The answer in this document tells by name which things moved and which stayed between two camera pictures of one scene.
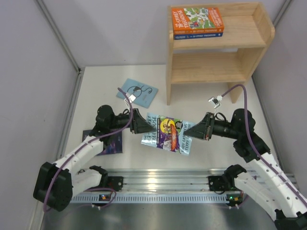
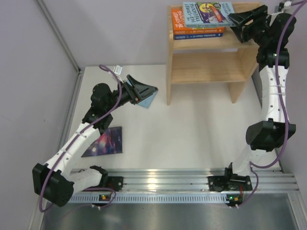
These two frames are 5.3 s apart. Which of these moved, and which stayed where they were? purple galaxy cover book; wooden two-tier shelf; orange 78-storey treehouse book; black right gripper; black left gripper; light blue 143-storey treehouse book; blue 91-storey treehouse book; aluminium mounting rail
Moved: black left gripper; black right gripper; light blue 143-storey treehouse book
Stayed: purple galaxy cover book; aluminium mounting rail; orange 78-storey treehouse book; wooden two-tier shelf; blue 91-storey treehouse book
